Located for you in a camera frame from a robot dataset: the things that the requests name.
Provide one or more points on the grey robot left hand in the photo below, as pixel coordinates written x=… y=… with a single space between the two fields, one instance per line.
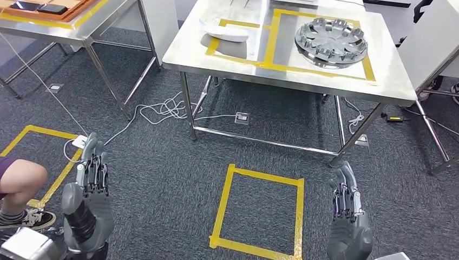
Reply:
x=96 y=215

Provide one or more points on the stainless steel table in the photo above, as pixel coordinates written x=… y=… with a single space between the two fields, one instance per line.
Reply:
x=107 y=18

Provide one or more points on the yellow floor tape square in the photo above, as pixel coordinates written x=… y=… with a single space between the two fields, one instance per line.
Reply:
x=265 y=177
x=36 y=130

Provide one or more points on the black power adapter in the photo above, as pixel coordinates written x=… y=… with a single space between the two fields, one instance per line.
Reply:
x=394 y=118

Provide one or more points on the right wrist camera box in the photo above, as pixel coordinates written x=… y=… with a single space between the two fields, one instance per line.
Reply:
x=392 y=256

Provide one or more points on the silver wheel cover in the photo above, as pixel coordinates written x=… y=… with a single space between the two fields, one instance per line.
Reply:
x=330 y=39

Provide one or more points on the black flat device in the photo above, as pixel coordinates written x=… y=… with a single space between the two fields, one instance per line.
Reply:
x=25 y=5
x=52 y=9

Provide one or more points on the white pedestal cabinet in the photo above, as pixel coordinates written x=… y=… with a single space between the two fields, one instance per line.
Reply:
x=161 y=21

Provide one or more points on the orange compartment tray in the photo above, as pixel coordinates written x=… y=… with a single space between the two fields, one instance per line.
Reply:
x=64 y=18

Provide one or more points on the person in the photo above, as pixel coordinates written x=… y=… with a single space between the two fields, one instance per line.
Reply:
x=456 y=94
x=21 y=179

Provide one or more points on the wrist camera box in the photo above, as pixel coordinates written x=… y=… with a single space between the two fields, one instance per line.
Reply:
x=25 y=245
x=392 y=256

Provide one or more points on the white plastic shell part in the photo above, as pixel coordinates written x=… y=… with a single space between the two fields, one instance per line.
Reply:
x=229 y=34

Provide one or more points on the metal floor socket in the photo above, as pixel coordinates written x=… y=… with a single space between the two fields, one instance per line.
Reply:
x=55 y=88
x=242 y=118
x=362 y=140

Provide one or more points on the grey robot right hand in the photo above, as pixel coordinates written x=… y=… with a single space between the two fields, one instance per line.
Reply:
x=349 y=237

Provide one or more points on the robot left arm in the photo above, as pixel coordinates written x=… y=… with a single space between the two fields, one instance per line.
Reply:
x=89 y=255

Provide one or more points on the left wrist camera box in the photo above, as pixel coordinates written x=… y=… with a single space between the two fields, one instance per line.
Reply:
x=25 y=245

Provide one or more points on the yellow tape outline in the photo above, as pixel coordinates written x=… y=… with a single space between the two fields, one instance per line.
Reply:
x=53 y=26

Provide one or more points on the stainless steel workbench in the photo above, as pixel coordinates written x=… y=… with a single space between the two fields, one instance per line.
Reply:
x=387 y=71

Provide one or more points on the white power strip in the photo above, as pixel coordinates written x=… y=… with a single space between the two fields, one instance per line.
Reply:
x=79 y=141

